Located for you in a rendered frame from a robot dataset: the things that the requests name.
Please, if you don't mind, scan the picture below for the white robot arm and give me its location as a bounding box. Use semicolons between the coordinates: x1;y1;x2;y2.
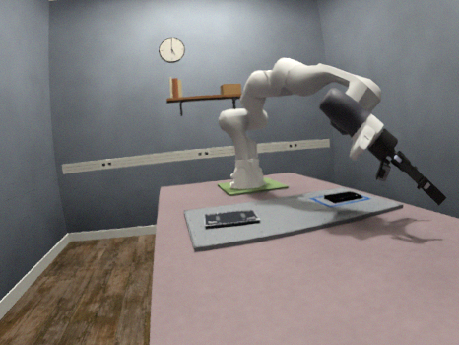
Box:
219;58;384;189

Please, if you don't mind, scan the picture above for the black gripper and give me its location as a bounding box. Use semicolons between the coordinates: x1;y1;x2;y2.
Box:
368;128;447;205

